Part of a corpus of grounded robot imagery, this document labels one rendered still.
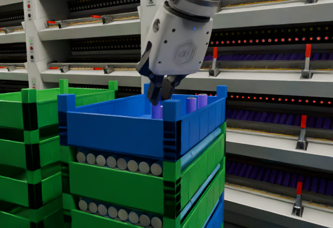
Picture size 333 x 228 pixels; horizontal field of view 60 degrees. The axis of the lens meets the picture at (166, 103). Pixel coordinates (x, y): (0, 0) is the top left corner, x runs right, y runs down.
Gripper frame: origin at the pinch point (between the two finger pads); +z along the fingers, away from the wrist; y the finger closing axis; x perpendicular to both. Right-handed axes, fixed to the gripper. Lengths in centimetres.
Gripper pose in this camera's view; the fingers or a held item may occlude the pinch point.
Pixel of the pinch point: (160, 91)
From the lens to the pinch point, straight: 52.7
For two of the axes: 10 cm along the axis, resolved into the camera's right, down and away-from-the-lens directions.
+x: -5.0, -5.9, 6.4
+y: 8.2, -0.8, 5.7
